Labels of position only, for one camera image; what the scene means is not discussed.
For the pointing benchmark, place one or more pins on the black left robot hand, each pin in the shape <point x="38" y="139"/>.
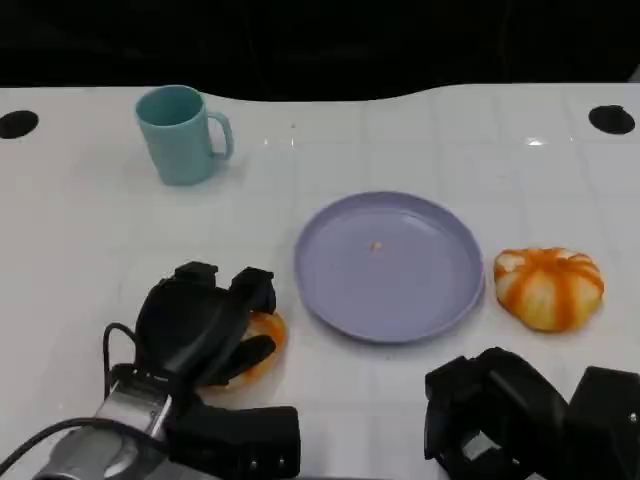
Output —
<point x="185" y="320"/>

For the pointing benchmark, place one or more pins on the lilac plate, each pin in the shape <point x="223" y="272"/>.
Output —
<point x="387" y="270"/>

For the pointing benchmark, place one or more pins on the pale green mug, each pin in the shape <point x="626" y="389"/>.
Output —
<point x="175" y="142"/>

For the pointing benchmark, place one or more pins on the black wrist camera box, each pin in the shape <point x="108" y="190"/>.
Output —
<point x="607" y="425"/>
<point x="240" y="440"/>

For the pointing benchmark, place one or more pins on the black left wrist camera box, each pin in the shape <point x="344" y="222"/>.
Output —
<point x="240" y="440"/>

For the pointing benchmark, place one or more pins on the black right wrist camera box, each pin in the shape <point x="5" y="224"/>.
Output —
<point x="607" y="425"/>

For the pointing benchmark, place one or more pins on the orange white toy bread roll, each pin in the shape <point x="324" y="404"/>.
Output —
<point x="547" y="290"/>
<point x="272" y="327"/>

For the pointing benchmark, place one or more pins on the black round table grommet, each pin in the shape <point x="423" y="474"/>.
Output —
<point x="16" y="124"/>
<point x="611" y="119"/>

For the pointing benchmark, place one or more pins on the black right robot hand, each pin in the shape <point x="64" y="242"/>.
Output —
<point x="500" y="410"/>

